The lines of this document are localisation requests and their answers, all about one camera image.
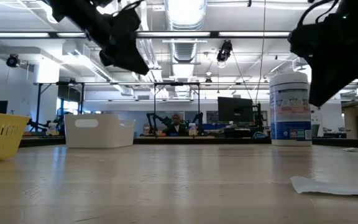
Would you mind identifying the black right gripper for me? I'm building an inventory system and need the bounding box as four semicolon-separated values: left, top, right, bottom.
303;14;358;108

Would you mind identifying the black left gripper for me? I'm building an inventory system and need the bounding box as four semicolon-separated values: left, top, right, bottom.
98;9;150;75

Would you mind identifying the white plastic bin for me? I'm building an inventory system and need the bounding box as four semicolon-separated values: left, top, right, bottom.
64;113;135;149

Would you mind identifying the white wipes canister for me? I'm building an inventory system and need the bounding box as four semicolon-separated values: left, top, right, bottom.
268;72;313;147

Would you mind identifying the black overhead rig bar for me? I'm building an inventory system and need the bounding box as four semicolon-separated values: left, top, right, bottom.
0;30;291;39

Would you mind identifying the person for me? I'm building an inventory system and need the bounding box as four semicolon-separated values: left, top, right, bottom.
165;113;189;137

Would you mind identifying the black computer monitor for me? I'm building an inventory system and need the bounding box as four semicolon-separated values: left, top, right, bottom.
218;96;254;123

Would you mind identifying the black ceiling spotlight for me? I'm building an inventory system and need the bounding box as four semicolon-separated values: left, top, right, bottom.
6;54;21;68

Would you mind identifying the yellow plastic basket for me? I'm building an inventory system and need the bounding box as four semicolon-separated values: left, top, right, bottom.
0;111;30;162

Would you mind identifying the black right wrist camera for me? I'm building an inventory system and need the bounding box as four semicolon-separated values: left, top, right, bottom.
287;26;323;59

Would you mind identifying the grey ventilation duct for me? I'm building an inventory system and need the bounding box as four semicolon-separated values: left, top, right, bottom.
172;42;198;65

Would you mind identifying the black background workstation frame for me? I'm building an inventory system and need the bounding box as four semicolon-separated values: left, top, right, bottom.
153;81;201;136
32;81;86;134

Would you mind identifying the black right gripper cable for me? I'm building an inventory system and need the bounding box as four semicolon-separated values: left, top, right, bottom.
296;0;340;28

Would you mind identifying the black overhead camera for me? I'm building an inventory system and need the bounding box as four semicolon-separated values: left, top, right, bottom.
216;39;233;63

